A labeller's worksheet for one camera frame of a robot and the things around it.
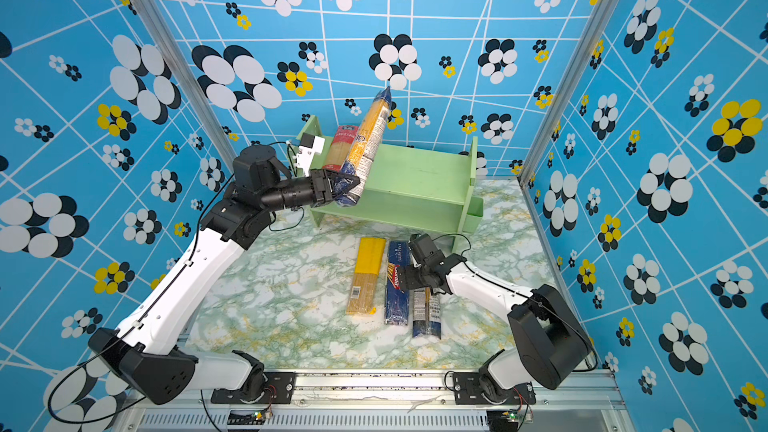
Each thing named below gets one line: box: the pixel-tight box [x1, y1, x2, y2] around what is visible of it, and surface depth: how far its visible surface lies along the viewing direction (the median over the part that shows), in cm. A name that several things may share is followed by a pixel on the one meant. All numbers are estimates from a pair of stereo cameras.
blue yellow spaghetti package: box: [334, 86, 392, 207], surface depth 63 cm
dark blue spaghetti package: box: [385, 241, 410, 326], surface depth 87 cm
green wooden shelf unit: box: [303, 115, 484, 253], surface depth 80 cm
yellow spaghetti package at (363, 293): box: [346, 237, 387, 315], surface depth 93 cm
